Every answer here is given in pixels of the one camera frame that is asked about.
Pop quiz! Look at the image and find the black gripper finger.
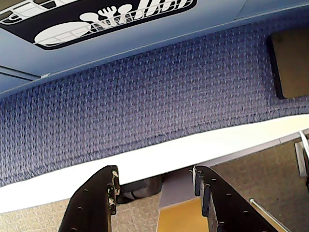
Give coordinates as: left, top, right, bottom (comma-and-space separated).
58, 165, 121, 232
192, 165, 279, 232

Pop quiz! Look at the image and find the yellow flat panel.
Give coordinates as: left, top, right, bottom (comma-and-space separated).
158, 199, 206, 232

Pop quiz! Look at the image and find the dark rounded object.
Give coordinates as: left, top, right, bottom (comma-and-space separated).
117, 175, 163, 204

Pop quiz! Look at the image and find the tan flat board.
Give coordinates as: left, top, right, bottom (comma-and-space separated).
266, 29, 309, 100

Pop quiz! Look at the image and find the dishwasher door with dish print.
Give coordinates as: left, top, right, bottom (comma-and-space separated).
0, 0, 244, 80

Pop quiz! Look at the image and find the blue toy kitchen cabinet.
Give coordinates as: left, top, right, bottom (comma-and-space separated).
0, 0, 309, 97

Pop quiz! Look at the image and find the grey metal bracket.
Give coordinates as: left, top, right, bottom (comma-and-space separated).
294, 130, 309, 194

